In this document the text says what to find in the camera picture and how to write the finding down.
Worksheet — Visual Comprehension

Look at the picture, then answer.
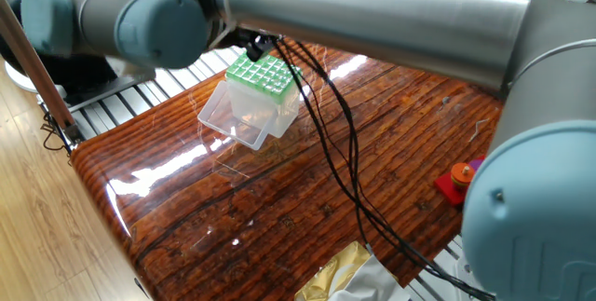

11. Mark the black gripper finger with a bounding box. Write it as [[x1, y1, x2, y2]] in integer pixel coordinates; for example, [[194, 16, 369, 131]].
[[245, 34, 274, 62]]

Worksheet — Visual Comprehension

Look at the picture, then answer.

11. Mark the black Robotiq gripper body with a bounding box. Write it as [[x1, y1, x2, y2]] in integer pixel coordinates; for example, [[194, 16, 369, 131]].
[[234, 29, 262, 50]]

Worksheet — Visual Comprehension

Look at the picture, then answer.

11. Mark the pipette tip box green rack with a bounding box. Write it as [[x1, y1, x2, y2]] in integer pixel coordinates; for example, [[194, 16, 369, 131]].
[[224, 51, 303, 139]]

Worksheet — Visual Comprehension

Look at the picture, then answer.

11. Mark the clear hinged box lid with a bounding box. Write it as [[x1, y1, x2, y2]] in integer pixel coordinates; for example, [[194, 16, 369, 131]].
[[196, 80, 274, 152]]

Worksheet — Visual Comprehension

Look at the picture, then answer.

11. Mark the brown wooden pole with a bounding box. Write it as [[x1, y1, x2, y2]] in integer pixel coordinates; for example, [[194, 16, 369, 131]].
[[0, 0, 80, 143]]

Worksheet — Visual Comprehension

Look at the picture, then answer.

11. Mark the gold foil packet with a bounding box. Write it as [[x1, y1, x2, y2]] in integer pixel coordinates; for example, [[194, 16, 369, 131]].
[[293, 239, 373, 301]]

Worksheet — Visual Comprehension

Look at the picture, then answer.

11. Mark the white cable tie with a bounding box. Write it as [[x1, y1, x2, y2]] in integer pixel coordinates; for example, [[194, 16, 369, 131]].
[[207, 0, 238, 50]]

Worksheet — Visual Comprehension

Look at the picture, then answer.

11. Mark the black cable bundle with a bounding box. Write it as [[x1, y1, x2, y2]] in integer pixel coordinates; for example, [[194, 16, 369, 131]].
[[272, 34, 497, 301]]

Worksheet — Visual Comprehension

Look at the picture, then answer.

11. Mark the black ring-shaped device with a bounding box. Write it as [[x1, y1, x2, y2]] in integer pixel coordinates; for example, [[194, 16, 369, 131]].
[[0, 0, 157, 106]]

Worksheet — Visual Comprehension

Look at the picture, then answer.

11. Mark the red ring stacking toy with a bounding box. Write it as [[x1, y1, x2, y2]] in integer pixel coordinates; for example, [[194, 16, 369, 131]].
[[433, 156, 485, 208]]

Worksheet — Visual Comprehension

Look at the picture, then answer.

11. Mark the orange toy ring stack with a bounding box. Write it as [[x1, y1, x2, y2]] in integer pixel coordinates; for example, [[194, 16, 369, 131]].
[[450, 161, 477, 189]]

